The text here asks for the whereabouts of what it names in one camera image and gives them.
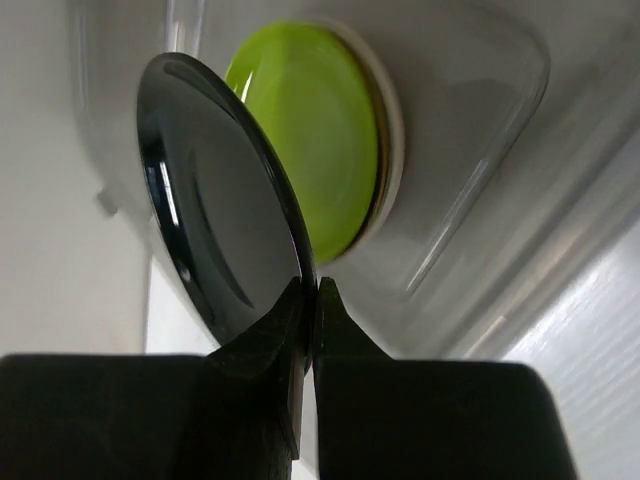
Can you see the cream plate with black blotch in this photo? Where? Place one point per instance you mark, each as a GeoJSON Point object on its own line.
{"type": "Point", "coordinates": [395, 122]}

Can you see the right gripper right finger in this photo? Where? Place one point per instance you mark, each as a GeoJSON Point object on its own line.
{"type": "Point", "coordinates": [384, 418]}

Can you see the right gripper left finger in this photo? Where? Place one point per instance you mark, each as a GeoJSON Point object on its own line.
{"type": "Point", "coordinates": [232, 414]}

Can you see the yellow brown patterned plate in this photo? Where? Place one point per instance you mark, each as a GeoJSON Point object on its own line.
{"type": "Point", "coordinates": [382, 137]}

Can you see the clear plastic bin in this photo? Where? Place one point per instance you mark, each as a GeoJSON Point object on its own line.
{"type": "Point", "coordinates": [521, 118]}

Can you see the lime green plate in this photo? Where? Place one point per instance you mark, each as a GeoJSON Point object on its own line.
{"type": "Point", "coordinates": [310, 97]}

